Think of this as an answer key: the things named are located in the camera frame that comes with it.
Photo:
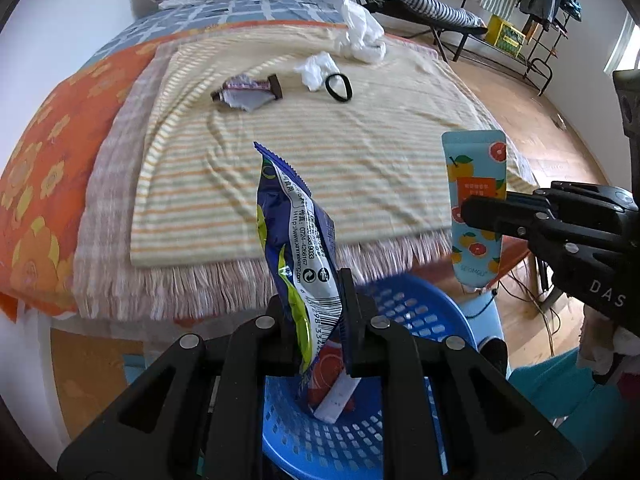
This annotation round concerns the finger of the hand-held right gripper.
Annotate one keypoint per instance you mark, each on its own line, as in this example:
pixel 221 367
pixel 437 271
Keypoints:
pixel 500 215
pixel 575 196

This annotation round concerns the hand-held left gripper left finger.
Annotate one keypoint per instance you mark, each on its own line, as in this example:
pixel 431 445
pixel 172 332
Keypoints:
pixel 280 320

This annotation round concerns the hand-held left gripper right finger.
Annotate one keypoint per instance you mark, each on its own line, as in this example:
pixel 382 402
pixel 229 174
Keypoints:
pixel 348 355

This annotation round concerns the orange and white packet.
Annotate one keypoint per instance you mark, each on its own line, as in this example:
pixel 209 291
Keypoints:
pixel 325 370

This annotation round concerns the long white packet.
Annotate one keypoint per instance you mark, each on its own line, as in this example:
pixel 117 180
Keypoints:
pixel 335 402

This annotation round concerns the fruit print tube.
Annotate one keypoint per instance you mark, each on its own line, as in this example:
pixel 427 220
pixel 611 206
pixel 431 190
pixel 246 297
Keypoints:
pixel 472 170

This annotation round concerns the blue snack packet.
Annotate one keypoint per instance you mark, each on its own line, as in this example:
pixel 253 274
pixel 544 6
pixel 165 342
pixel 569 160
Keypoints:
pixel 295 240

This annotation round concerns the blue plastic basket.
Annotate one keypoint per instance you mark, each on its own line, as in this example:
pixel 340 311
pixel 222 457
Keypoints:
pixel 425 320

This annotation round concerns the person's right hand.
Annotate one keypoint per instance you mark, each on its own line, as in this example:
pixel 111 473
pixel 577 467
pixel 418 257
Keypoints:
pixel 597 335

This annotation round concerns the white cloth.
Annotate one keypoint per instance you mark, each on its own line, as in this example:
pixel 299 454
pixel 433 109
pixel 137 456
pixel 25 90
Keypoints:
pixel 629 342

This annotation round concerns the teal cloth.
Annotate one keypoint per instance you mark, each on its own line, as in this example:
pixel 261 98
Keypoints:
pixel 550 385

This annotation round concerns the pink cloth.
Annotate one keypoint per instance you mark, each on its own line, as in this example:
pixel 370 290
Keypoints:
pixel 632 392

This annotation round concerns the black clothes rack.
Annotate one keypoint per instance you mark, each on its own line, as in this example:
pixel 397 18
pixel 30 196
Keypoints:
pixel 545 77

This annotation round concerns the yellow striped towel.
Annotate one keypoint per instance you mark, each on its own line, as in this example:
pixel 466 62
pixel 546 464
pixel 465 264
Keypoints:
pixel 350 160

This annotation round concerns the yellow crate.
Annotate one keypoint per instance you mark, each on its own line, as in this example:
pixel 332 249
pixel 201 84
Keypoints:
pixel 505 35

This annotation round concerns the striped pillow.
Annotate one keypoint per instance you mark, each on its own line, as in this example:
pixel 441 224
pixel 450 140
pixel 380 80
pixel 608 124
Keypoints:
pixel 440 10

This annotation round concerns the small brown-capped tube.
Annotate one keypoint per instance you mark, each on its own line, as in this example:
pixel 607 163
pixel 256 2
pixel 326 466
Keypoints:
pixel 245 92

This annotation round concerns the white plastic bag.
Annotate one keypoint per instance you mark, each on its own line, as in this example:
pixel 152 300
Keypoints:
pixel 357 30

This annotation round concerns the crumpled white tissue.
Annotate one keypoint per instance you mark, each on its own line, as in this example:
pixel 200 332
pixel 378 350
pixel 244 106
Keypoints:
pixel 315 70

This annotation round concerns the orange floral blanket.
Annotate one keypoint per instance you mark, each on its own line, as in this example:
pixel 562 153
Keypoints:
pixel 45 160

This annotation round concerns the blue checked bed sheet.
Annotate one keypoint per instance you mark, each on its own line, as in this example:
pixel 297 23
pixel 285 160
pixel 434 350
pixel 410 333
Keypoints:
pixel 225 15

